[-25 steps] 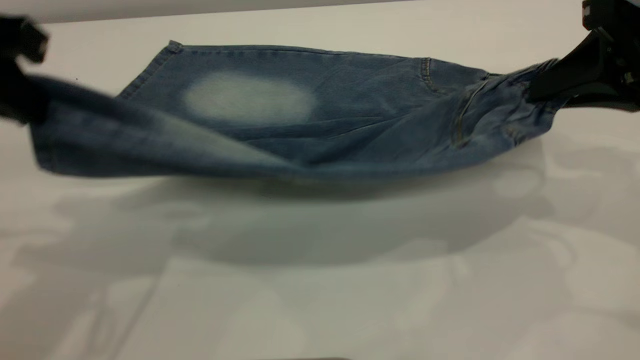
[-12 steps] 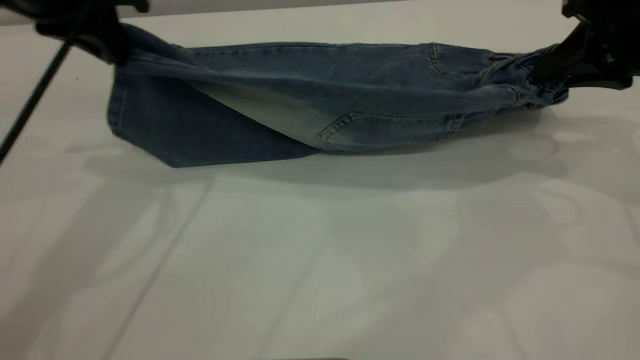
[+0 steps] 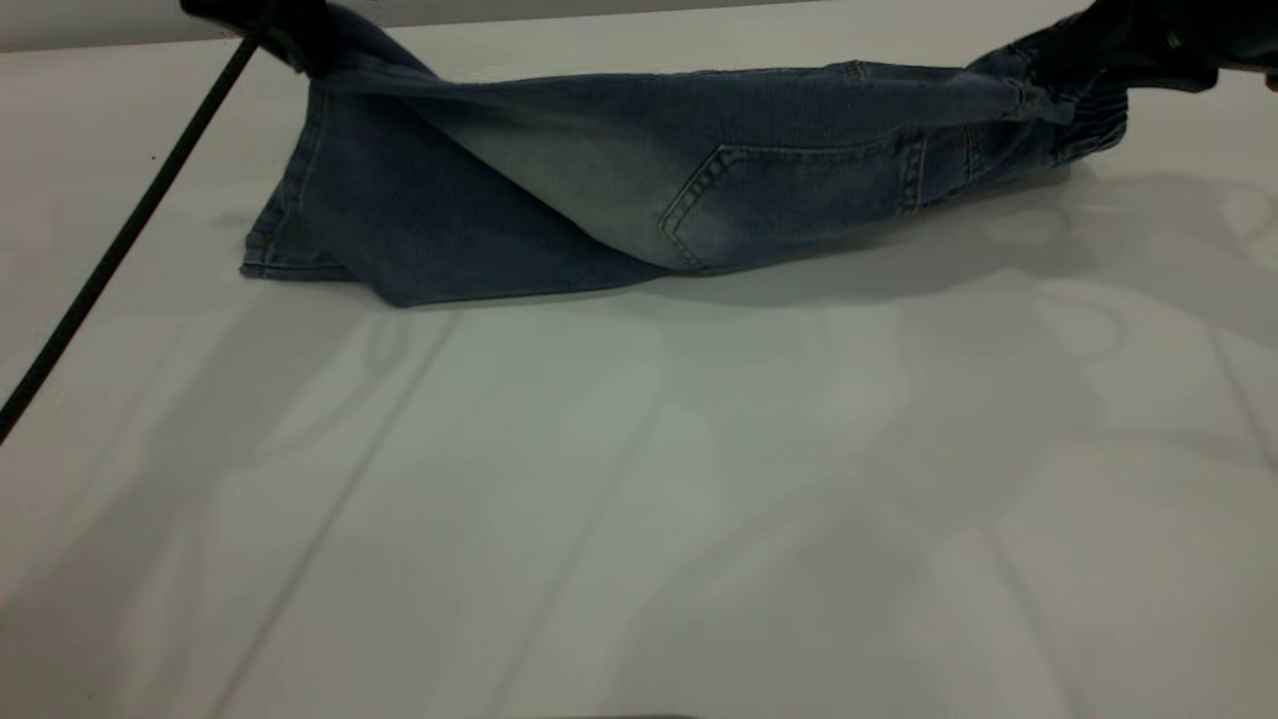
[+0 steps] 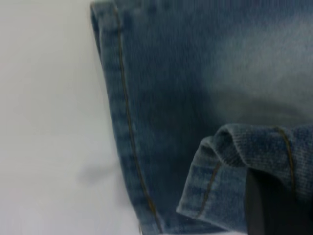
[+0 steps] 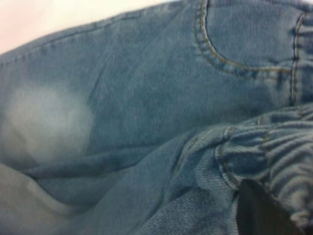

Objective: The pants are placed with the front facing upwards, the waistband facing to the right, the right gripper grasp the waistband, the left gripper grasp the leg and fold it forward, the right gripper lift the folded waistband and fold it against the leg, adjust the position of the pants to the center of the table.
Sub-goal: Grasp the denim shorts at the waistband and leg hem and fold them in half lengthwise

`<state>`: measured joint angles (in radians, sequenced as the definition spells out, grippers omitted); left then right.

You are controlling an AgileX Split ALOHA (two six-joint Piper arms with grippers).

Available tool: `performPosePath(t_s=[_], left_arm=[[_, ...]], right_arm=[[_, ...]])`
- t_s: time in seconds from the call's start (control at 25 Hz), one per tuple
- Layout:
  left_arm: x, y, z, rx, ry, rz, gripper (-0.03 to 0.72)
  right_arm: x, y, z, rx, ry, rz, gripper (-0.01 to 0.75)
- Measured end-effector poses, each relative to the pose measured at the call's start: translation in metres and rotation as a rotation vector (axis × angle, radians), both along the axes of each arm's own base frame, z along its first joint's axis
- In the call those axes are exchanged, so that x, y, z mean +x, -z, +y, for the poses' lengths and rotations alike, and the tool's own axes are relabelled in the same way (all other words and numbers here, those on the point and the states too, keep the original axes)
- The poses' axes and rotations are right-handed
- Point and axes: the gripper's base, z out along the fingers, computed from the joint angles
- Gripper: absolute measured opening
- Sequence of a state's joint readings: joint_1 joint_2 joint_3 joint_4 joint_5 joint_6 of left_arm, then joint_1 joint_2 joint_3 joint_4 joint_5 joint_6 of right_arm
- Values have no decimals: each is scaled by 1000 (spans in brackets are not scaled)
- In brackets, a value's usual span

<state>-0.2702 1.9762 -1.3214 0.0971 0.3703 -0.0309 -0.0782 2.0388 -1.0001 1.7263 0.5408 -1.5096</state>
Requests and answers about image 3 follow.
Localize thin black cable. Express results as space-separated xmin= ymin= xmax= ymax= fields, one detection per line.
xmin=0 ymin=35 xmax=263 ymax=447

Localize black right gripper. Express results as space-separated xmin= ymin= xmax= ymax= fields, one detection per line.
xmin=1033 ymin=0 xmax=1278 ymax=91

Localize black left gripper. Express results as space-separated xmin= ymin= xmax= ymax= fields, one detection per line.
xmin=180 ymin=0 xmax=336 ymax=77

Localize blue denim pants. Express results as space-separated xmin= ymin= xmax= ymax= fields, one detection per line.
xmin=240 ymin=5 xmax=1129 ymax=309

